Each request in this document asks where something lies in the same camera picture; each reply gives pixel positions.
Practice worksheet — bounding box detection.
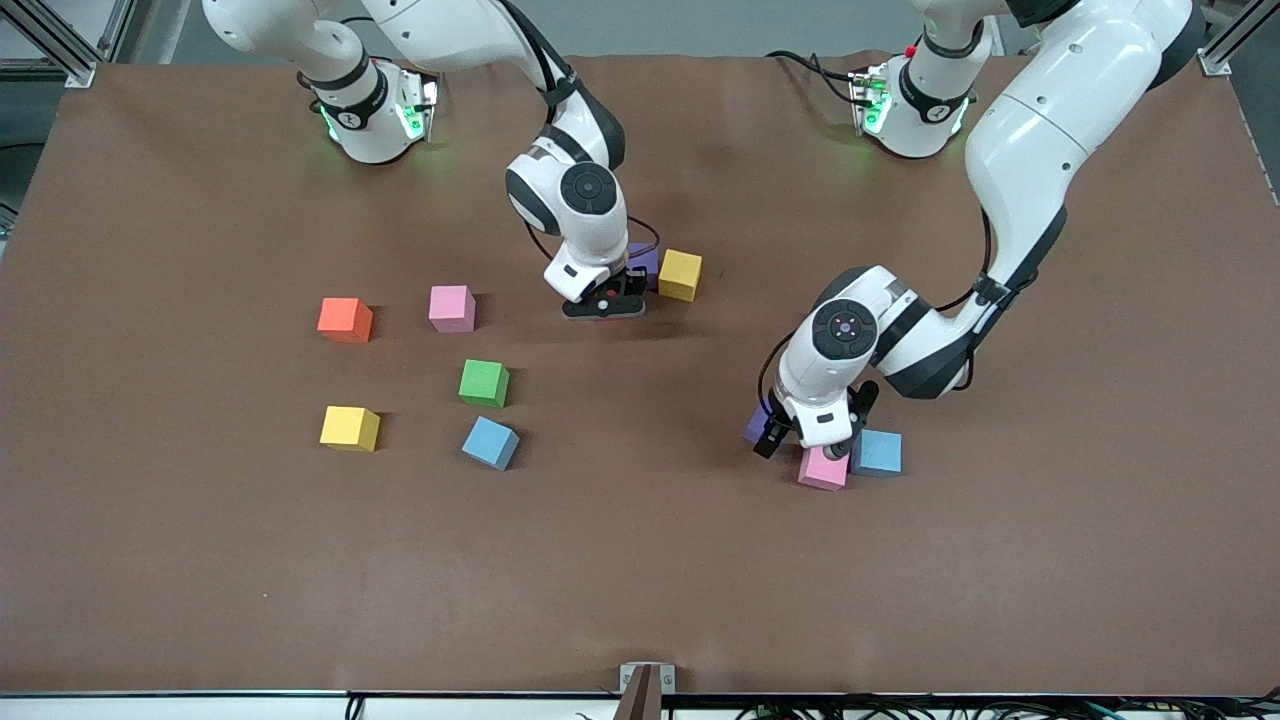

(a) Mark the pink foam cube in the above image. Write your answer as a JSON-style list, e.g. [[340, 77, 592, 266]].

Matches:
[[797, 445, 852, 492], [429, 285, 477, 334]]

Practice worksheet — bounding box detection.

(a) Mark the green foam cube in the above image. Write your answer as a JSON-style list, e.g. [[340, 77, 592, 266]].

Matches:
[[459, 359, 511, 409]]

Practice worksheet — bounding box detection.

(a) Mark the aluminium frame profile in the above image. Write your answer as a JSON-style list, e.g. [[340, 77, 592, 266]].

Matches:
[[1197, 0, 1280, 79], [0, 0, 99, 89]]

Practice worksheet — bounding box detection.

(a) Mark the brown table cover mat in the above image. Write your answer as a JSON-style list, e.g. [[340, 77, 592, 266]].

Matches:
[[0, 50, 1280, 698]]

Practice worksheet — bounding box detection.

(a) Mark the yellow foam cube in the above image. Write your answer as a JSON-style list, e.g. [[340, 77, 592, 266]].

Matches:
[[319, 405, 382, 453], [658, 249, 703, 303]]

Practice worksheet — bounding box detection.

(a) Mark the orange foam cube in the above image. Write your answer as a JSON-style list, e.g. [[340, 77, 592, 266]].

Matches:
[[317, 297, 375, 345]]

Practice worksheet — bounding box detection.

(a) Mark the black cable on table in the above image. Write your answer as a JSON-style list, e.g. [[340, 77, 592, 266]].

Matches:
[[764, 48, 863, 103]]

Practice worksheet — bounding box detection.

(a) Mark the light blue foam cube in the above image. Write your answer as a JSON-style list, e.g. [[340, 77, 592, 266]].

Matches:
[[461, 416, 521, 472], [853, 429, 903, 479]]

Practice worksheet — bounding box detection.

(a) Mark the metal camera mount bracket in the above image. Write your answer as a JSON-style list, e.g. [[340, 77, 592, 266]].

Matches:
[[619, 662, 677, 720]]

